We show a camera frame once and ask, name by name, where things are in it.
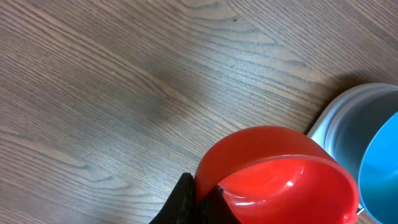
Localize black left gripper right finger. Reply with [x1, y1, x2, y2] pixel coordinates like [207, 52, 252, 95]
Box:
[198, 185, 241, 224]

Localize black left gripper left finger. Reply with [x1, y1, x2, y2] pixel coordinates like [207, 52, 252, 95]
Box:
[150, 172, 197, 224]

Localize red scoop blue handle tip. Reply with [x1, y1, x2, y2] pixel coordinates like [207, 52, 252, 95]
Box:
[194, 126, 359, 224]

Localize white digital kitchen scale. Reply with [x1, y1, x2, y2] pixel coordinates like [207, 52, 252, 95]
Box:
[308, 83, 397, 210]

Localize blue bowl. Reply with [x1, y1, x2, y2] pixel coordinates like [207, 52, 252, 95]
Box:
[334, 90, 398, 224]

